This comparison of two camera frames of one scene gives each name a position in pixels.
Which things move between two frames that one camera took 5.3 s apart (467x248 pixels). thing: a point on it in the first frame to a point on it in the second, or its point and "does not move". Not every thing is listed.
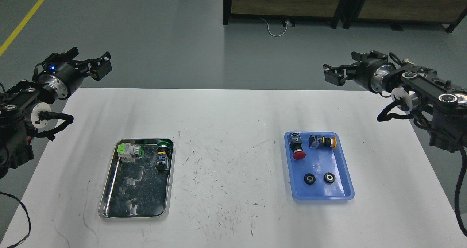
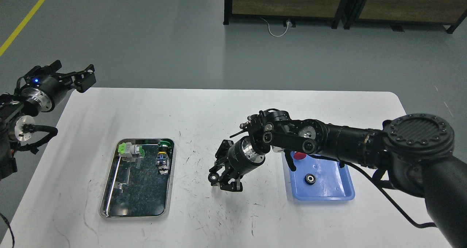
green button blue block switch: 161,161 does not move
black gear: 329,178 to 213,177
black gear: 309,178 does not move
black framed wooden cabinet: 446,4 does not move
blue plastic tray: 320,161 does not move
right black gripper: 371,71 to 241,157
